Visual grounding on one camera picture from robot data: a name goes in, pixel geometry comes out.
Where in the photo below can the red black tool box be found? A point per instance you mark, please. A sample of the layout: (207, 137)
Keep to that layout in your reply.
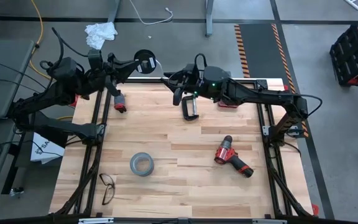
(353, 56)

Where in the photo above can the grey duct tape roll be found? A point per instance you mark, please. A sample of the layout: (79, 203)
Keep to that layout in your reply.
(134, 165)

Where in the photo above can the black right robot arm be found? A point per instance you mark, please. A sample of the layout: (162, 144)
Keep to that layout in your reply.
(253, 93)

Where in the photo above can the grey table leg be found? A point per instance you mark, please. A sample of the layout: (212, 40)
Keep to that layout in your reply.
(114, 11)
(209, 18)

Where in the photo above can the white cardboard box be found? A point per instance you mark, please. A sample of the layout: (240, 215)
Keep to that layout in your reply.
(47, 154)

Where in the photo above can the white crumpled cloth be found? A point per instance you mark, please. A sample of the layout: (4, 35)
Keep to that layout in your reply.
(99, 34)

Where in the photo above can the black aluminium table frame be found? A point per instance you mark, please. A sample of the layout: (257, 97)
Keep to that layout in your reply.
(141, 81)

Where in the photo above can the black safety glasses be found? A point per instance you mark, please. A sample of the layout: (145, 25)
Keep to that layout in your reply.
(114, 186)

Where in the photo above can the hazard striped floor mat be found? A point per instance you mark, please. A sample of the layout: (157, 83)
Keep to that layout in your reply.
(259, 46)

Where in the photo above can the red square tray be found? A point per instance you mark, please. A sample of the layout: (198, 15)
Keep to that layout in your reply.
(228, 105)

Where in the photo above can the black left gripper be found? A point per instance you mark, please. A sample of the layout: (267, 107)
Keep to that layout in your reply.
(99, 77)

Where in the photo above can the silver caster wheel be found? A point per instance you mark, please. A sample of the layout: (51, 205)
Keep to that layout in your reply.
(16, 192)

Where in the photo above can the black C-clamp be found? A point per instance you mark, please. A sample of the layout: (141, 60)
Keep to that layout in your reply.
(184, 109)

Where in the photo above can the white floor bar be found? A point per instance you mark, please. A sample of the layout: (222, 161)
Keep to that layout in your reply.
(353, 4)

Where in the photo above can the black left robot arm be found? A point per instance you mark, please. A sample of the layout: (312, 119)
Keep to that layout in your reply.
(39, 99)

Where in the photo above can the grey red utility knife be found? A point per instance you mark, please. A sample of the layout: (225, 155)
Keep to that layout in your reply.
(120, 101)

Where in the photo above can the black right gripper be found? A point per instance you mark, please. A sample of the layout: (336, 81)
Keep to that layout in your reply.
(193, 81)

